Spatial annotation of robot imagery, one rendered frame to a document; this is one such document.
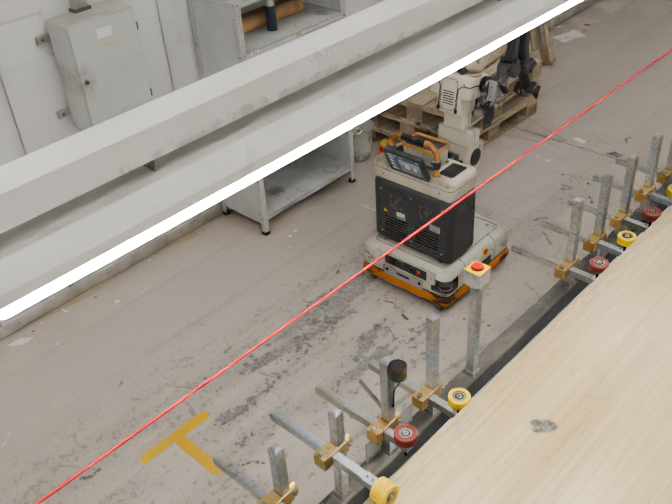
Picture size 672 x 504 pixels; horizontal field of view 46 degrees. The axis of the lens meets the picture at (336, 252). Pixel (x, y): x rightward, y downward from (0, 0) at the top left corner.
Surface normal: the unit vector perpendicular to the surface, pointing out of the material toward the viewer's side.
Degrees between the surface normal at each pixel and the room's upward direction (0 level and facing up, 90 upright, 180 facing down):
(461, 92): 82
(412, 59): 61
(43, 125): 90
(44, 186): 90
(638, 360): 0
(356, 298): 0
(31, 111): 90
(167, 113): 0
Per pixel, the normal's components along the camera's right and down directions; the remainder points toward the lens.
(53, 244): 0.61, -0.08
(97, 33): 0.73, 0.36
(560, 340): -0.06, -0.81
